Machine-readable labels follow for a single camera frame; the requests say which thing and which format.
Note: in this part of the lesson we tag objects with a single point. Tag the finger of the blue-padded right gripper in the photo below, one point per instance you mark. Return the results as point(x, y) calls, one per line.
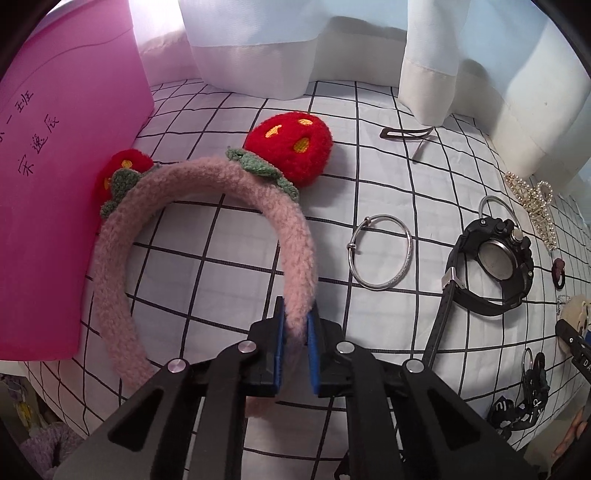
point(576, 346)

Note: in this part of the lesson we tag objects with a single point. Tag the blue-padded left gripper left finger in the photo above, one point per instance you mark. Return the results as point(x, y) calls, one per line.
point(266, 369)

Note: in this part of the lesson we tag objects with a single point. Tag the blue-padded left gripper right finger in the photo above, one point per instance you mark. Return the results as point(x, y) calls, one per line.
point(326, 373)

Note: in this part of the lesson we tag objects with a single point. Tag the black digital wristwatch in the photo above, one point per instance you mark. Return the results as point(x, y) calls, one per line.
point(504, 252)

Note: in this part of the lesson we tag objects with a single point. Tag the pearl hair claw clip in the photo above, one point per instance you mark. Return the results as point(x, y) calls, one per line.
point(536, 200)

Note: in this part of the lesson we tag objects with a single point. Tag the pink fuzzy strawberry headband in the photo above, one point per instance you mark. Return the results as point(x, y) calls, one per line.
point(131, 187)

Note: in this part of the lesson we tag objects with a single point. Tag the person's right hand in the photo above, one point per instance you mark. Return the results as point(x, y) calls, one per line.
point(574, 432)

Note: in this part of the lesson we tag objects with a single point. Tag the silver clasp bangle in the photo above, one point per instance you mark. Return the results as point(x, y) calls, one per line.
point(380, 252)

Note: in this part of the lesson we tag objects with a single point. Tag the checkered white bed sheet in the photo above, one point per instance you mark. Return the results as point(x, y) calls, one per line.
point(206, 267)

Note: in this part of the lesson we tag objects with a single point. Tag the plain silver bangle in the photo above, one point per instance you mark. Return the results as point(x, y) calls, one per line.
point(486, 200)

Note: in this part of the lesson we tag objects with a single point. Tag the brown metal hair clip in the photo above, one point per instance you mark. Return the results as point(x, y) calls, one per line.
point(418, 137)

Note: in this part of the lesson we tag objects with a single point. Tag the white curtain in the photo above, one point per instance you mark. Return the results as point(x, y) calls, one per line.
point(504, 63)

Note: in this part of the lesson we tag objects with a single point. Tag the pink plastic storage bin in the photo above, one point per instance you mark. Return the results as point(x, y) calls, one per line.
point(75, 95)

